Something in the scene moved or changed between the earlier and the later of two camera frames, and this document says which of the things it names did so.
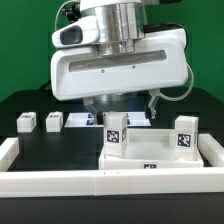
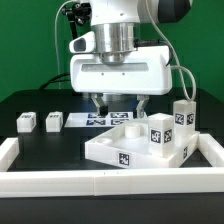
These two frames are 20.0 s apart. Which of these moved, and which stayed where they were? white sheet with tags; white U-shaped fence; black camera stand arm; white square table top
Moved: white square table top
Stayed: black camera stand arm; white U-shaped fence; white sheet with tags
